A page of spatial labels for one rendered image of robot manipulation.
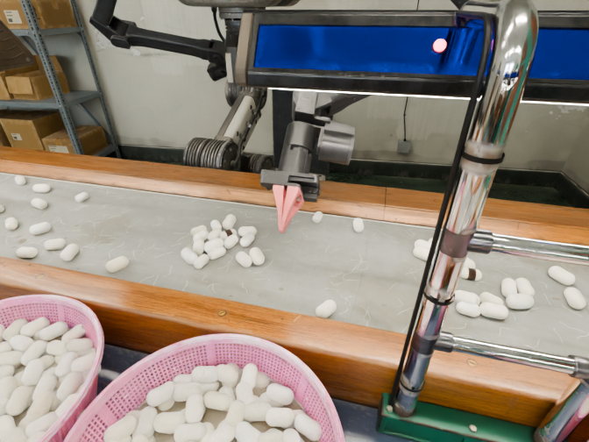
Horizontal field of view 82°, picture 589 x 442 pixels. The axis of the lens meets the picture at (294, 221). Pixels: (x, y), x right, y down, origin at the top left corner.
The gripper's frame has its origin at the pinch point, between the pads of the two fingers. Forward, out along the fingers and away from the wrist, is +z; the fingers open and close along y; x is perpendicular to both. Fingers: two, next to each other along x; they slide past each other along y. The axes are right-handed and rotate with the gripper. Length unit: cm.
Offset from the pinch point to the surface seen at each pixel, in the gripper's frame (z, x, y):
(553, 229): -10, 13, 49
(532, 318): 8.3, -0.6, 38.7
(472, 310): 8.9, -3.0, 30.1
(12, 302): 19.5, -13.3, -32.6
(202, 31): -160, 113, -110
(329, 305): 11.9, -6.0, 10.5
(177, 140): -106, 171, -143
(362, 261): 3.0, 4.1, 14.3
